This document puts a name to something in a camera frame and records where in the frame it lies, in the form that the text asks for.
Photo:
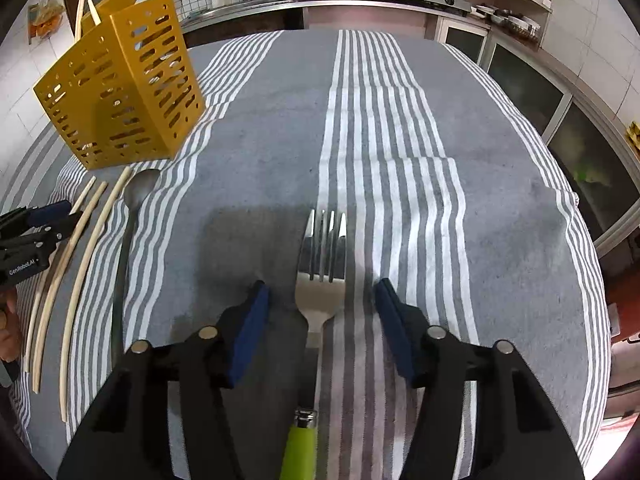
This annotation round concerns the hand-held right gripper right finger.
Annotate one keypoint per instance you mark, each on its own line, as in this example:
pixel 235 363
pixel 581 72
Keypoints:
pixel 395 330

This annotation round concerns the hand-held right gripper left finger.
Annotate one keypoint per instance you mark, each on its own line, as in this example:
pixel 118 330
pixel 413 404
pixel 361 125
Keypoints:
pixel 247 335

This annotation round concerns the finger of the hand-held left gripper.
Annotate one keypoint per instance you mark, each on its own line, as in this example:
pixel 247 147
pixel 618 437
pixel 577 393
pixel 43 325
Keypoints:
pixel 50 211
pixel 55 235

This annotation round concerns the wooden chopstick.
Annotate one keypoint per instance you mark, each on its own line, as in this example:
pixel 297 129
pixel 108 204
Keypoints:
pixel 75 310
pixel 37 310
pixel 50 330
pixel 94 12
pixel 79 17

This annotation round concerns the metal spoon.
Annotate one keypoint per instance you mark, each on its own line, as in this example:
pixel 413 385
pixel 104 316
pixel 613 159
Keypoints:
pixel 140 187

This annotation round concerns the yellow perforated utensil holder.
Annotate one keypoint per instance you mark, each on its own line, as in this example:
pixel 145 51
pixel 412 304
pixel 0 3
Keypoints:
pixel 125 95

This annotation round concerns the person's left hand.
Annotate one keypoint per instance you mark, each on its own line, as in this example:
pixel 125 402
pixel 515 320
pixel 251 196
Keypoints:
pixel 9 335

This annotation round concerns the grey striped tablecloth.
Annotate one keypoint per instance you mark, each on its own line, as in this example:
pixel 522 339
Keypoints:
pixel 450 210

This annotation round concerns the plastic bag with orange contents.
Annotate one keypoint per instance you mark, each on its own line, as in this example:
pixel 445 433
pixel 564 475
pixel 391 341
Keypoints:
pixel 46 15

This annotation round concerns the steel sink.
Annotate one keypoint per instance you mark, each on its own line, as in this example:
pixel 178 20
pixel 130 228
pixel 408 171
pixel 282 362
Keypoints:
pixel 240 7

